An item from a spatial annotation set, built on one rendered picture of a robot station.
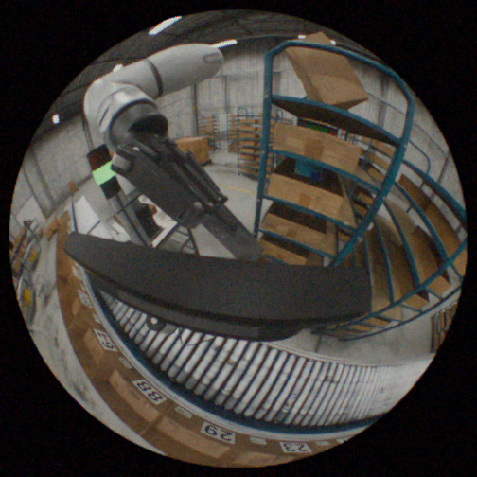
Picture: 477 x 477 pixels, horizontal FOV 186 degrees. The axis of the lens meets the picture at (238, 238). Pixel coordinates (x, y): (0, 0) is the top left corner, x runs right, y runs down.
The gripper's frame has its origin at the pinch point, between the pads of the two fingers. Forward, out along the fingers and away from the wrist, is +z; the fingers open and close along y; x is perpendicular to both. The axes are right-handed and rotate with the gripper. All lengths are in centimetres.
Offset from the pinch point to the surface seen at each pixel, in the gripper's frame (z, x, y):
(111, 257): -8.0, -8.8, 7.6
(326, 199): 18.0, 19.4, -38.6
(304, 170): 9, 25, -73
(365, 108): 1, 721, -660
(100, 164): -26.3, -10.5, -0.2
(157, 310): 0.0, -10.1, 7.6
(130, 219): -17.5, -21.4, -6.9
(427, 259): 78, 65, -23
